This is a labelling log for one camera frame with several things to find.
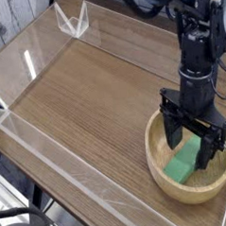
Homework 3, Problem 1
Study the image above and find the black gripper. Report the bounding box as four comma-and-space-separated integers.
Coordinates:
160, 64, 226, 169

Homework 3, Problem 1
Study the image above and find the green rectangular block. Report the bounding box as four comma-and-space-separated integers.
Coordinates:
163, 135, 201, 183

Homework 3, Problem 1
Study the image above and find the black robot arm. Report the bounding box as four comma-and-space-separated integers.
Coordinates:
123, 0, 226, 169

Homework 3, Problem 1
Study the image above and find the brown wooden bowl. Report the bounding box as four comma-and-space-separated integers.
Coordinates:
145, 111, 226, 205

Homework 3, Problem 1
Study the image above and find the black table leg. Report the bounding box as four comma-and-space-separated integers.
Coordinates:
32, 185, 43, 208

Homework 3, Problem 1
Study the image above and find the clear acrylic front wall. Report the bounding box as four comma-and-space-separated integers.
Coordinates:
0, 77, 183, 226

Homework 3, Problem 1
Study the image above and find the clear acrylic corner bracket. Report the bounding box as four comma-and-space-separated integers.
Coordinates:
53, 1, 89, 39

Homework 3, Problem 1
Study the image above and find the black cable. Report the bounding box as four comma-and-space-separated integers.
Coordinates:
0, 204, 52, 226

